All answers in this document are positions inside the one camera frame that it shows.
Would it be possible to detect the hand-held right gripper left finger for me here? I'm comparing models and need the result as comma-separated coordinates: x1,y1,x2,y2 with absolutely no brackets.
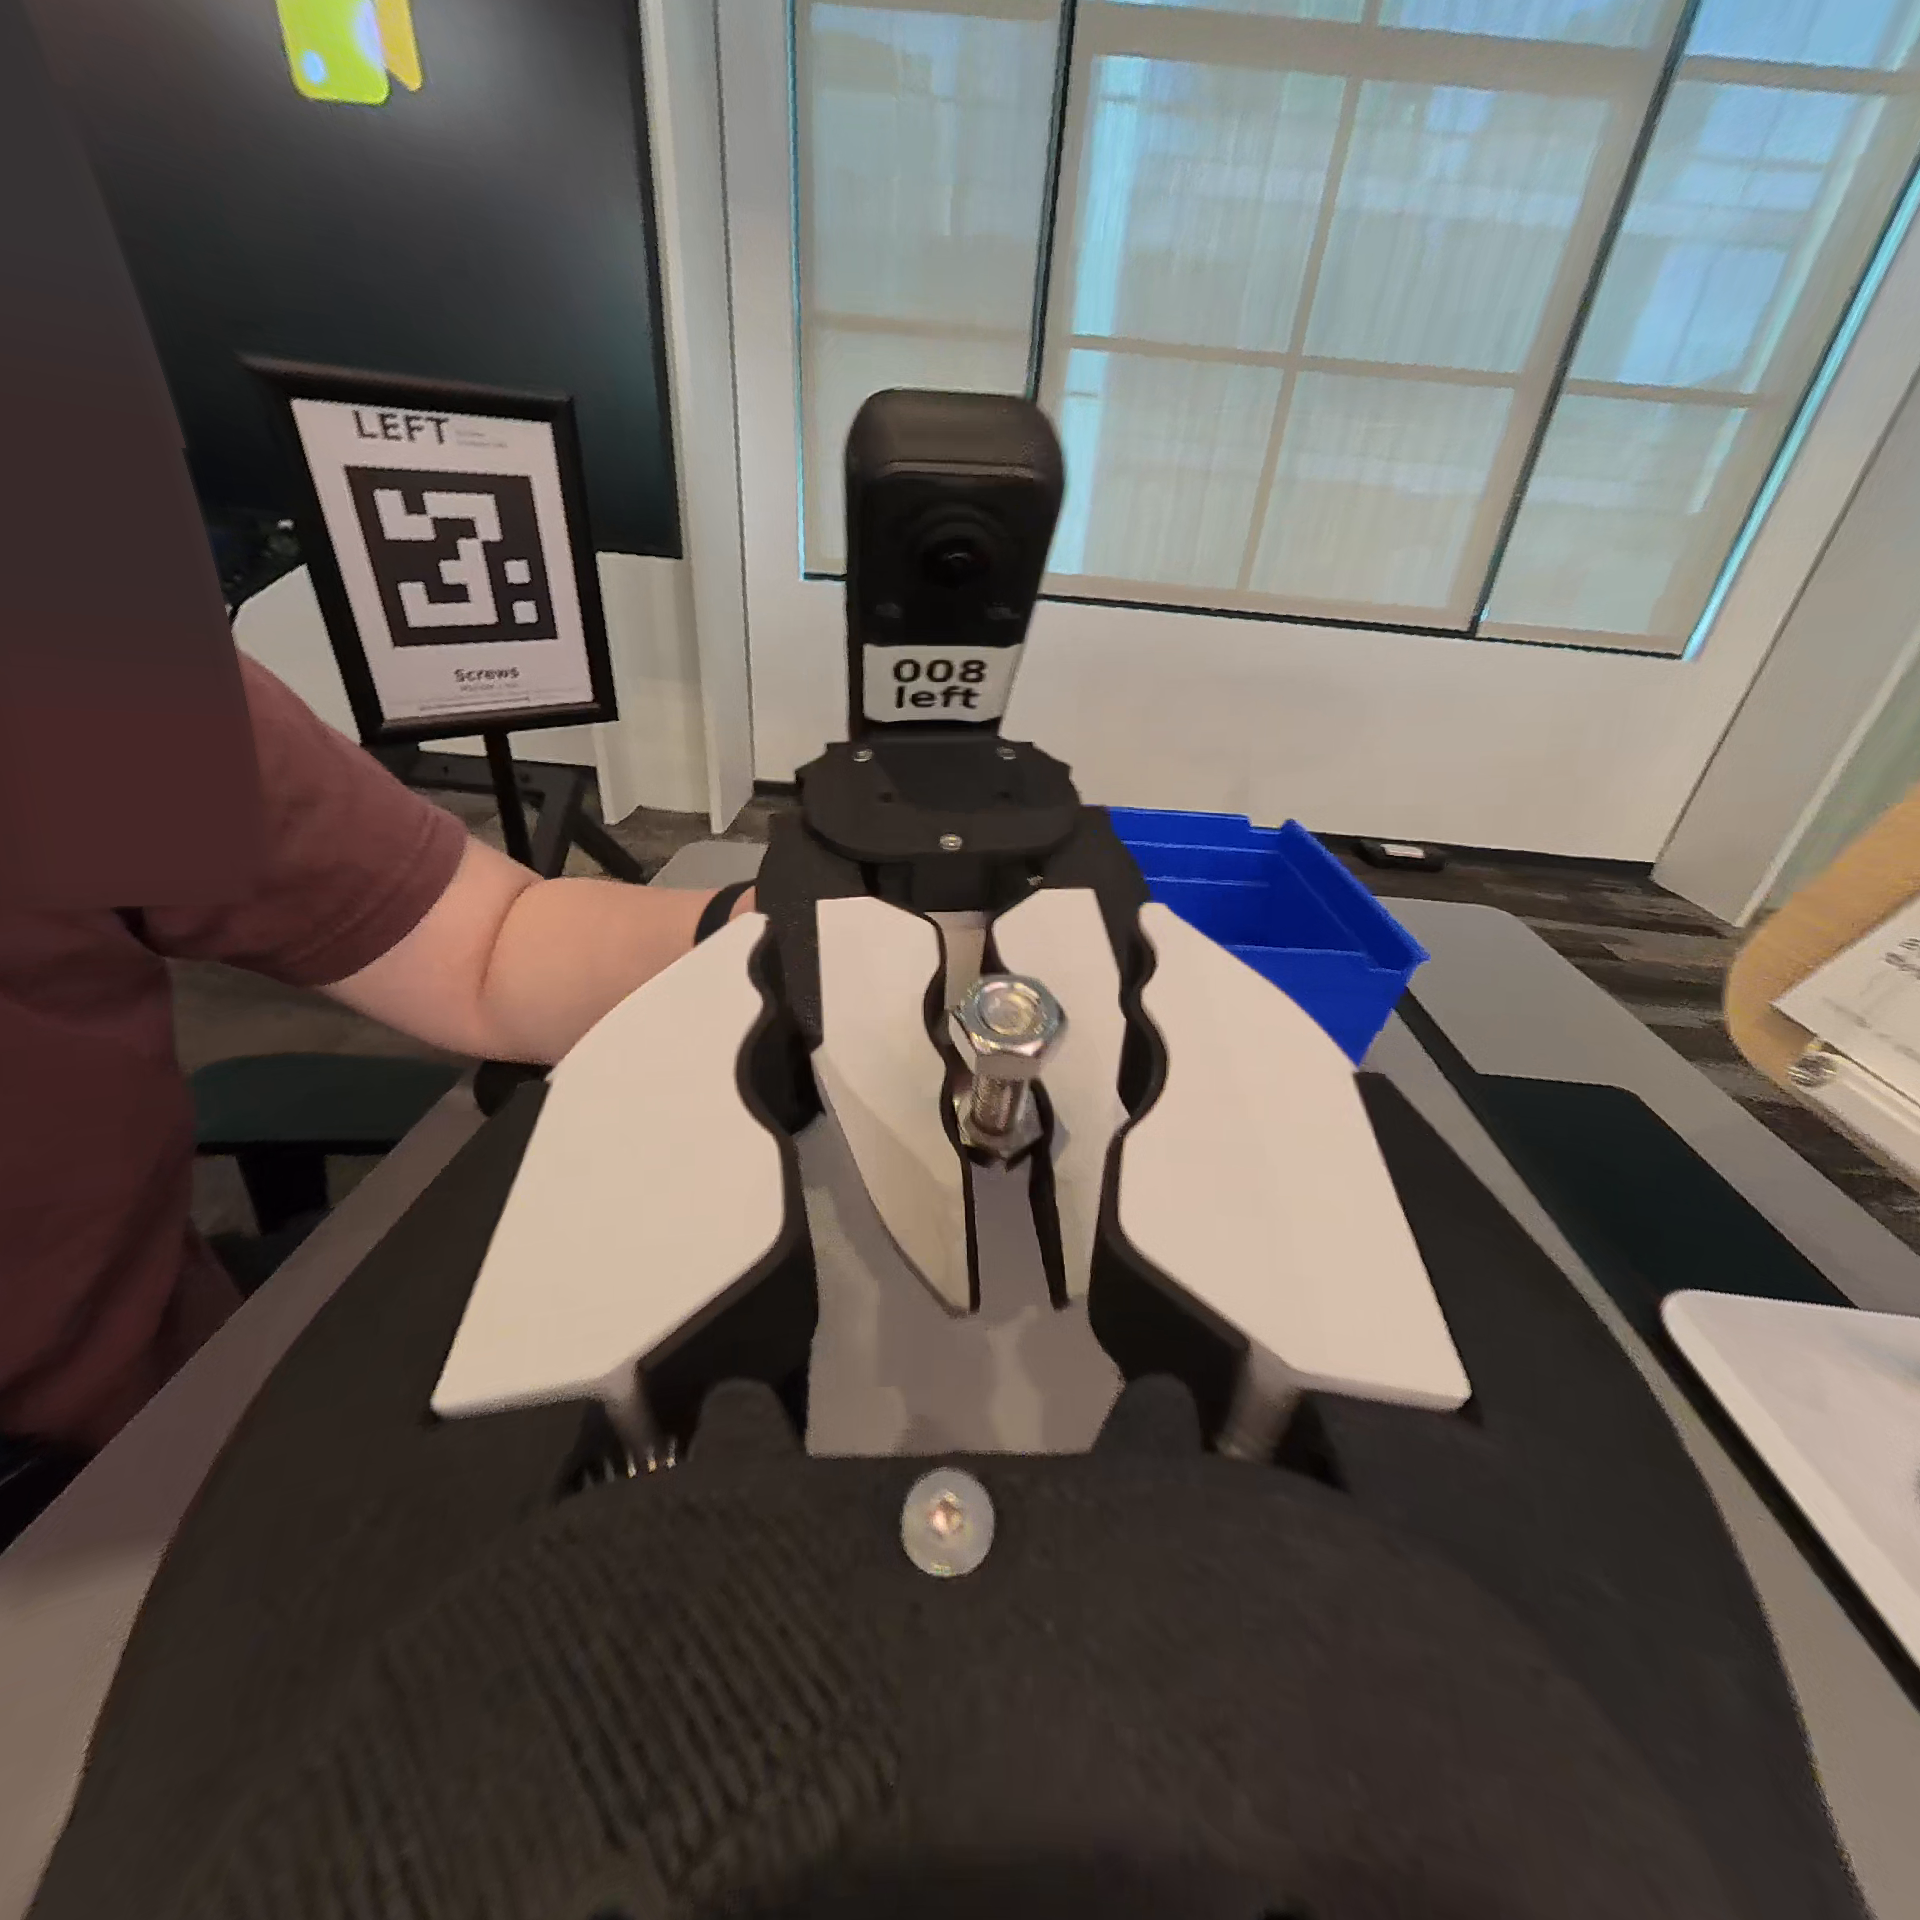
429,912,822,1465

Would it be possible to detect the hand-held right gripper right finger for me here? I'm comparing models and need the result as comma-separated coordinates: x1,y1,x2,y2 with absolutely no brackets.
1087,902,1475,1465

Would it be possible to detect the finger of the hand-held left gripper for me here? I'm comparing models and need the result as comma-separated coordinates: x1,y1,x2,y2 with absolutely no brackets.
982,887,1161,1307
809,897,981,1319

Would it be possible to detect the steel hex nut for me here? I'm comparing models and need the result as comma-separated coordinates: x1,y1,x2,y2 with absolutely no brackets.
949,977,1070,1058

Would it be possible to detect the steel hex bolt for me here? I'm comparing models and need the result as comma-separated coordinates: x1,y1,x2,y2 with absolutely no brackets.
949,977,1070,1168

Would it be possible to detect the blue plastic bin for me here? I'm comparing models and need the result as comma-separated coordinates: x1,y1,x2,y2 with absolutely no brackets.
1107,807,1431,1069

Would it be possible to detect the person's left forearm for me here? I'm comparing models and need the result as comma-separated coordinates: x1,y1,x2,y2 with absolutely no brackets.
323,839,751,1069

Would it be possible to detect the dark office chair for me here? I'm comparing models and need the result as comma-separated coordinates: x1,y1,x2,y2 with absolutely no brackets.
188,1054,467,1249

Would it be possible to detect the black easel stand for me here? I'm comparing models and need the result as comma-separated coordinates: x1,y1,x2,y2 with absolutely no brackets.
405,727,646,887

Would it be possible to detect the white document stand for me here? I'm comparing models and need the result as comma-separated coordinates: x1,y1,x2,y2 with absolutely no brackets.
1661,1043,1920,1666

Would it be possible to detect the black framed tag sign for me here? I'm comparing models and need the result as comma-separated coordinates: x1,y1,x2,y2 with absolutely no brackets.
239,354,620,746

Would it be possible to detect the printed instruction sheet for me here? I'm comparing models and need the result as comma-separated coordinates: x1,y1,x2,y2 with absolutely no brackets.
1768,902,1920,1053

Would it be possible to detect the white framed window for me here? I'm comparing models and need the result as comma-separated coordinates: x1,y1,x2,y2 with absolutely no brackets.
787,0,1920,664

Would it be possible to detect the green glass partition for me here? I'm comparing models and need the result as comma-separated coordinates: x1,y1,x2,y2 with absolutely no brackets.
1791,646,1920,904

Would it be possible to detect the large black wall screen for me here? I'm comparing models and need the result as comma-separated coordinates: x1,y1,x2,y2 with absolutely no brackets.
29,0,683,566

